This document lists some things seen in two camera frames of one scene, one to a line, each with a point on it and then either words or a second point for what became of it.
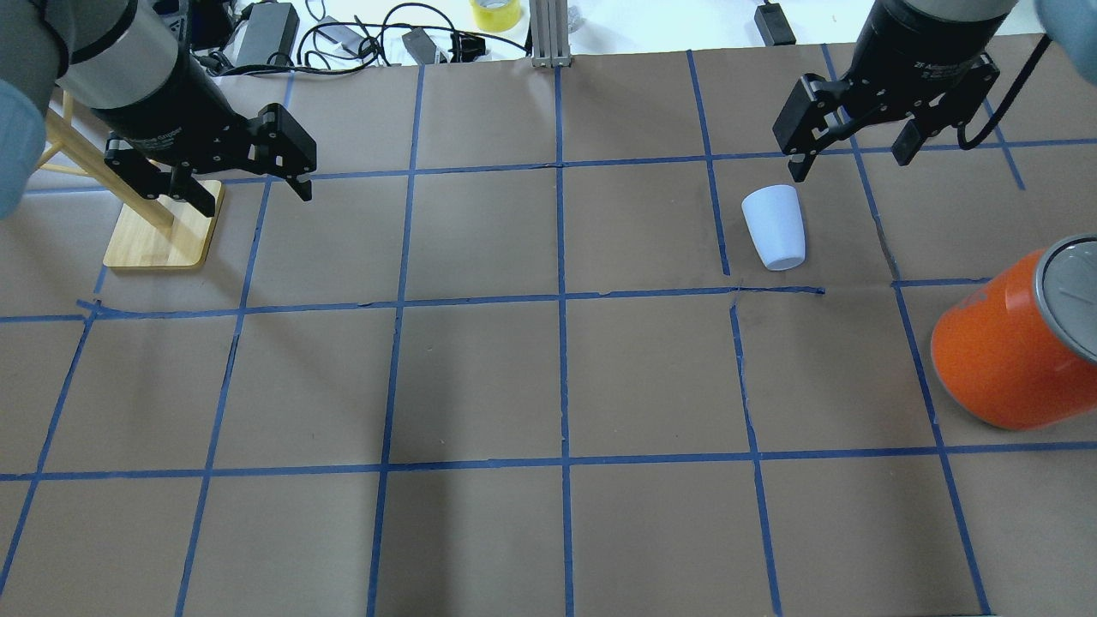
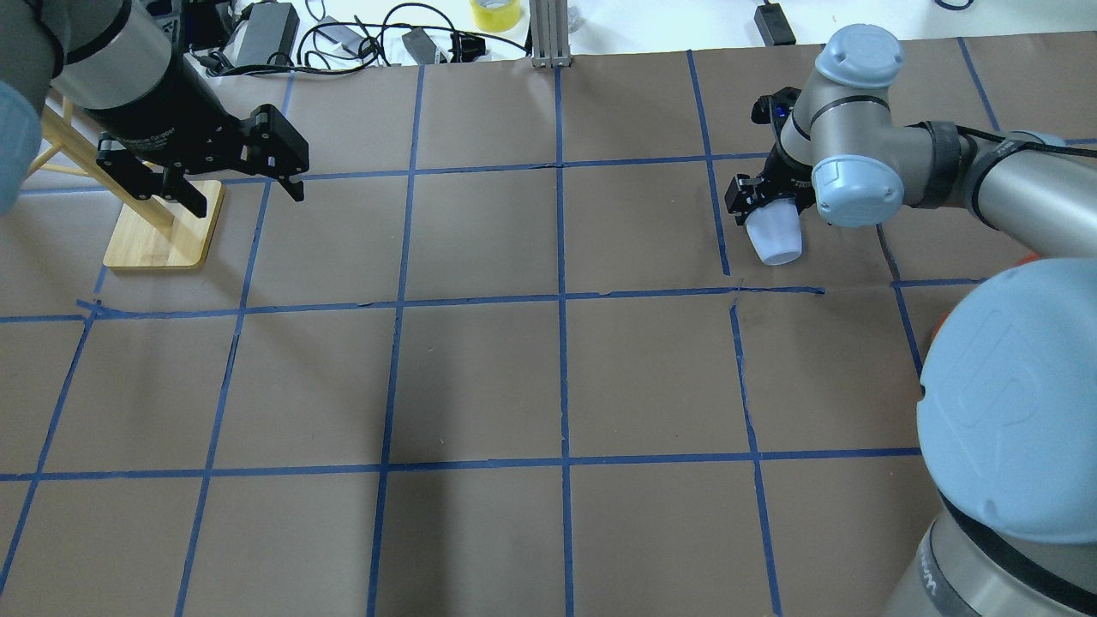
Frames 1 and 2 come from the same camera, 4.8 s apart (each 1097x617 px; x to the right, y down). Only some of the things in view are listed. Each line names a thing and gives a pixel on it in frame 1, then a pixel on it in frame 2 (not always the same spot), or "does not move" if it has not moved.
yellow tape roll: (494, 20) does not move
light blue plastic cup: (775, 218) does not move
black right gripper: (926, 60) → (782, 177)
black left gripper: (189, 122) does not move
